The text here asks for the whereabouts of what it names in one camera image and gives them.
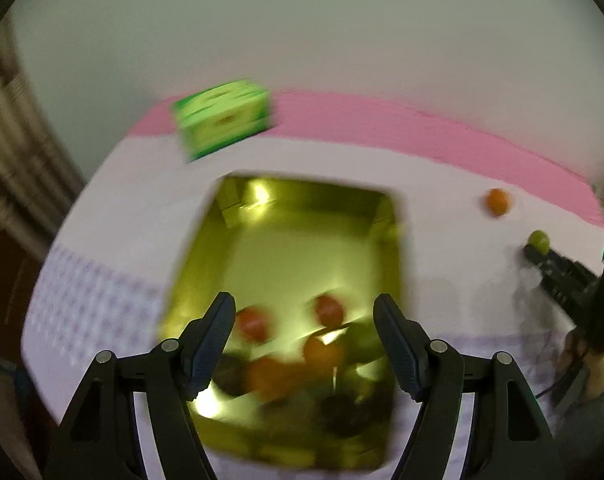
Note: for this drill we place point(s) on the round red tomato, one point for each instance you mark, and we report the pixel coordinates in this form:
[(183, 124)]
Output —
[(252, 324)]

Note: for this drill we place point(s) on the oval red tomato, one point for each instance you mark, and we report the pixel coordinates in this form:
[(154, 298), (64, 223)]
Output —
[(328, 310)]

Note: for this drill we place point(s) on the person's right hand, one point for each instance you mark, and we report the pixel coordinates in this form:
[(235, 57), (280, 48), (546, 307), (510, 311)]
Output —
[(602, 375)]

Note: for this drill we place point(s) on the dark brown round fruit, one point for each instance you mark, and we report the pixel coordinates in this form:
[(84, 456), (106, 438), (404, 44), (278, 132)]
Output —
[(343, 407), (232, 370)]

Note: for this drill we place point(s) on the green tomato with dark stem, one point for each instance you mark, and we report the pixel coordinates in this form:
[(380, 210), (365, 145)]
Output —
[(367, 347)]

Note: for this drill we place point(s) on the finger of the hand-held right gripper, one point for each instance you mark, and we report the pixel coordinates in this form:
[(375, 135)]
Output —
[(567, 297), (557, 265)]

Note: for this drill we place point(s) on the gold metal tray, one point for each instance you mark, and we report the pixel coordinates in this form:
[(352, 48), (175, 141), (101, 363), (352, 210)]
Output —
[(292, 250)]

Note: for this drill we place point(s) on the green cardboard box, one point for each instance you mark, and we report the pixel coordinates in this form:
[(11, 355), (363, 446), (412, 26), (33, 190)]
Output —
[(222, 115)]

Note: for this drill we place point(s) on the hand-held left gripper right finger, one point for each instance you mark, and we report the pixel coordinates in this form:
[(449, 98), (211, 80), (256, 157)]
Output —
[(401, 352)]

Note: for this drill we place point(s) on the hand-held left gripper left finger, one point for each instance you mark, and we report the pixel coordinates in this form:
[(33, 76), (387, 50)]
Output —
[(213, 347)]

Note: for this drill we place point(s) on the person's right forearm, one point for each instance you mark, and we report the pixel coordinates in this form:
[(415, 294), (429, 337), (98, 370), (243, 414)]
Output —
[(592, 440)]

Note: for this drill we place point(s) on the purple checkered white tablecloth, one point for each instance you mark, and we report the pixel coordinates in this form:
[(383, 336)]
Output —
[(132, 240)]

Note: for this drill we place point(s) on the yellow orange tomato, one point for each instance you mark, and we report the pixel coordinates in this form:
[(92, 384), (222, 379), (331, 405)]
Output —
[(272, 379)]

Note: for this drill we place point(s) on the orange mandarin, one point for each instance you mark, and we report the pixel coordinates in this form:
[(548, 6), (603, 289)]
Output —
[(498, 202), (322, 354)]

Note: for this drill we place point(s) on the white radiator pipes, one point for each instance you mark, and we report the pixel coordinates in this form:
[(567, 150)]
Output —
[(17, 125)]

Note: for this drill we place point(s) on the pink knitted blanket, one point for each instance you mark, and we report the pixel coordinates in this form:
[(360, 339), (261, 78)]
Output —
[(382, 125)]

